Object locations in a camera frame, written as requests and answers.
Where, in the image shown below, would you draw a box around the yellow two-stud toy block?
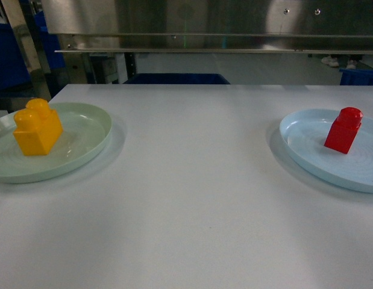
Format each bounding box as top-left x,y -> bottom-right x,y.
13,98 -> 63,156

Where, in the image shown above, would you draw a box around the red one-stud toy block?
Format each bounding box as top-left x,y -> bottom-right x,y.
324,107 -> 363,154

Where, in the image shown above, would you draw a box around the blue bins at left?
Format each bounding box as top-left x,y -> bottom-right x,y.
0,11 -> 65,90

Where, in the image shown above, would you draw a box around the blue bin behind table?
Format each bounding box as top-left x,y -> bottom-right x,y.
124,73 -> 230,85

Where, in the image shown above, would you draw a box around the pale green plastic plate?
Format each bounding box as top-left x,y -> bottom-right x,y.
0,102 -> 112,184

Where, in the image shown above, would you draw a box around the pale blue plastic plate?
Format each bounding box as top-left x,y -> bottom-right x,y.
279,109 -> 373,193

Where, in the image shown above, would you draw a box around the stainless steel shelf panel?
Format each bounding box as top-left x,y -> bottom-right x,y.
42,1 -> 373,54

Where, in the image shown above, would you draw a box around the white sneakers of person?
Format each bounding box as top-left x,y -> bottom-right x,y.
321,55 -> 360,69

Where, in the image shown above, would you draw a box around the blue bin far right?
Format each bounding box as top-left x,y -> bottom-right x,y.
339,69 -> 373,86

